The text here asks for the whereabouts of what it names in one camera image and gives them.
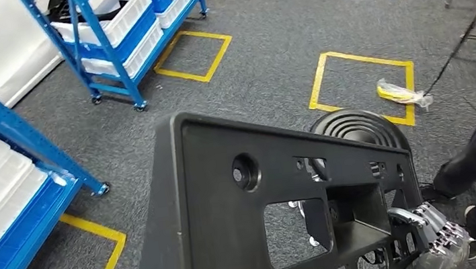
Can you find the black ribbed round disc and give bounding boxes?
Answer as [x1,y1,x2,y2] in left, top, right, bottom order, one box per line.
[307,102,412,164]

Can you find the black parts pile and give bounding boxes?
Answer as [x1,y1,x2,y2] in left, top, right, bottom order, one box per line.
[46,0,132,30]

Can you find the clear bag yellow contents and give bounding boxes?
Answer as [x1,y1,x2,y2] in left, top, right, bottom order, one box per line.
[374,73,436,114]

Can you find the blue metal shelf rack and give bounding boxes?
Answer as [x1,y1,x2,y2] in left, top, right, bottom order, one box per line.
[0,37,120,269]
[19,0,220,125]

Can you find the black plastic plate bracket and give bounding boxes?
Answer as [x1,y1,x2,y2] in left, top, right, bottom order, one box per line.
[121,85,433,269]

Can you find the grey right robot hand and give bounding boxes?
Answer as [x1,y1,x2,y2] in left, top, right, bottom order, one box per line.
[387,196,476,269]

